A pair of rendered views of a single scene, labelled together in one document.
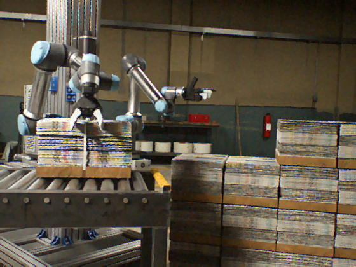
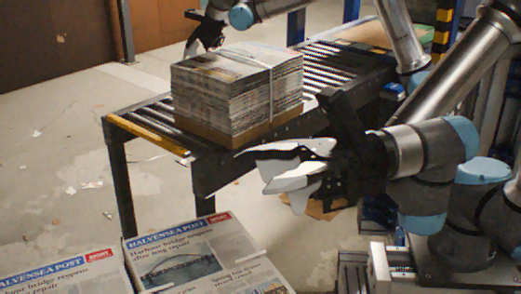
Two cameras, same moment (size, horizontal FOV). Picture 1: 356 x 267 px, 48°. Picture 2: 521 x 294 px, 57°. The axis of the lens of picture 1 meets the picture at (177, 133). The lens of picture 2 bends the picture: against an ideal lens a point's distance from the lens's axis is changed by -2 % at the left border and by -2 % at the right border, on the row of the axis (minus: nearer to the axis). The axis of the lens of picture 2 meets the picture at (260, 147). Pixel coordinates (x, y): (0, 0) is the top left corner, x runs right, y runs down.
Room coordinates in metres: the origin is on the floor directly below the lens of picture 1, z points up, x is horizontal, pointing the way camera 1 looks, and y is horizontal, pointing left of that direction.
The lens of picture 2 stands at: (3.01, -0.55, 1.56)
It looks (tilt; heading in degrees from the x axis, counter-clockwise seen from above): 29 degrees down; 141
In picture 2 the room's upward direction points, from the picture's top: straight up
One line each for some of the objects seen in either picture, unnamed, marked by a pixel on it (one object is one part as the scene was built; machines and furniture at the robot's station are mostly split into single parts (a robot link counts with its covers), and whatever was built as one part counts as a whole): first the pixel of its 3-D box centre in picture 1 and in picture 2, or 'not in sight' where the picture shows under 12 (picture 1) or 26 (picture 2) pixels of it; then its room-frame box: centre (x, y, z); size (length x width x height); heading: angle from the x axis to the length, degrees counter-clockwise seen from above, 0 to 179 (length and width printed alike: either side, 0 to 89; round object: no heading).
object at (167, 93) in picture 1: (170, 93); (436, 145); (2.68, 0.06, 1.21); 0.11 x 0.08 x 0.09; 72
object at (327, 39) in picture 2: not in sight; (387, 43); (1.37, 1.73, 0.75); 0.70 x 0.65 x 0.10; 99
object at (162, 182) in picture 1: (159, 178); (144, 134); (1.63, 0.07, 0.81); 0.43 x 0.03 x 0.02; 9
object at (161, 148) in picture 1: (174, 138); not in sight; (8.36, 0.07, 0.55); 1.80 x 0.70 x 1.09; 99
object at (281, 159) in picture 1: (302, 157); not in sight; (2.22, -0.71, 0.86); 0.38 x 0.29 x 0.04; 168
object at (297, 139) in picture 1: (303, 142); not in sight; (2.22, -0.71, 0.95); 0.38 x 0.29 x 0.23; 168
